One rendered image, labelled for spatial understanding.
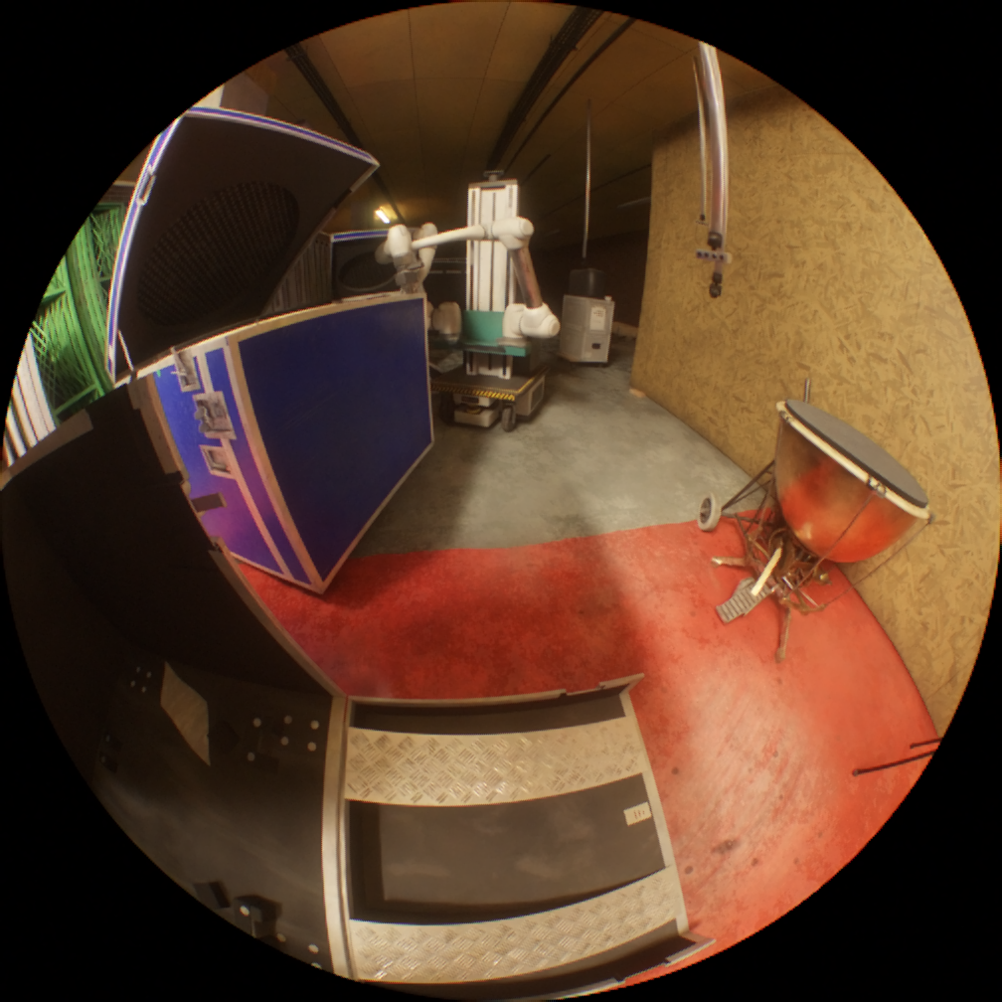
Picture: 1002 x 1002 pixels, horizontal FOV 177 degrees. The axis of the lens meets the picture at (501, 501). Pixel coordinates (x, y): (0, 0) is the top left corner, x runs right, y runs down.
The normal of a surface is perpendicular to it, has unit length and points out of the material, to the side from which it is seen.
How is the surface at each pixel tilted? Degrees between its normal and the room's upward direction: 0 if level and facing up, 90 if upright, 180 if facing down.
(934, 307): 90
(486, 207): 90
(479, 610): 0
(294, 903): 0
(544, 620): 0
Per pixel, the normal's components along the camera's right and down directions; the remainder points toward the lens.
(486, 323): -0.34, 0.56
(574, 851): 0.06, -0.80
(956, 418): -0.98, 0.08
